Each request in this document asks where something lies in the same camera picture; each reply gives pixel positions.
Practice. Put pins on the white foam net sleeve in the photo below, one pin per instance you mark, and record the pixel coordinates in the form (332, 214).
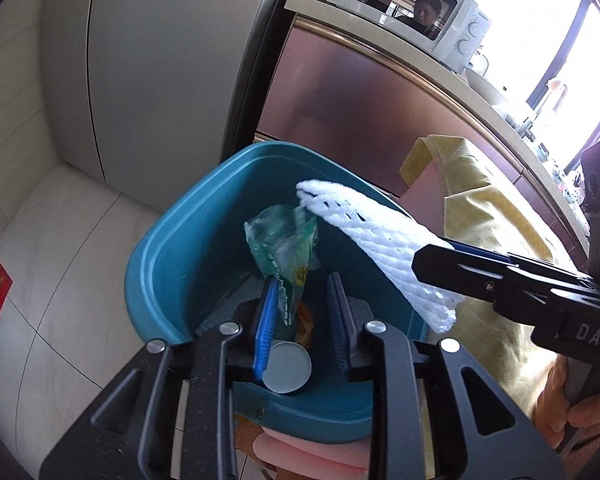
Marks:
(375, 245)

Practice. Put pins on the green plastic wrapper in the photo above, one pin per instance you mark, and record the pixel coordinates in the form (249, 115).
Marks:
(280, 240)

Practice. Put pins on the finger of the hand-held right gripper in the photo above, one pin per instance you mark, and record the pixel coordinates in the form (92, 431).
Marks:
(455, 267)
(480, 251)

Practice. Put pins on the teal plastic bin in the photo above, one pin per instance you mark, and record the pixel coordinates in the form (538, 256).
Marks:
(195, 260)

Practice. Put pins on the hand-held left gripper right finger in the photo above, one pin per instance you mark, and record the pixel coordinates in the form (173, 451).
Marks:
(340, 320)

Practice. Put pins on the wide white bowl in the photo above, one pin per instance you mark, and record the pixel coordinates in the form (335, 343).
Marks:
(480, 87)

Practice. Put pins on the round white cup lid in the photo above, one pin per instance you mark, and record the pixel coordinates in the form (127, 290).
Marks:
(287, 367)

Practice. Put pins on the white microwave oven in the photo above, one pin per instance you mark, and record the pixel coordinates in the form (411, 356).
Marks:
(450, 25)

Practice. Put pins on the dark framed window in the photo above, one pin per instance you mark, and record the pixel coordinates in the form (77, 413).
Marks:
(530, 10)

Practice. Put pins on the yellow checked cloth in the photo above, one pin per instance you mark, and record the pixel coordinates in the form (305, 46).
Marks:
(485, 210)

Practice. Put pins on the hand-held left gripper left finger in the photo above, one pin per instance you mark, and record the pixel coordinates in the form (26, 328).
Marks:
(266, 330)

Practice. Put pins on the kitchen counter cabinet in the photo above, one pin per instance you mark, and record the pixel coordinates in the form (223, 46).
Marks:
(340, 110)

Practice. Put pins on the grey refrigerator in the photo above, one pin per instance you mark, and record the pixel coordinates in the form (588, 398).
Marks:
(170, 60)

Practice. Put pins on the steel kitchen faucet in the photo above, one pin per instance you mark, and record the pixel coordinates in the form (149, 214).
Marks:
(535, 120)

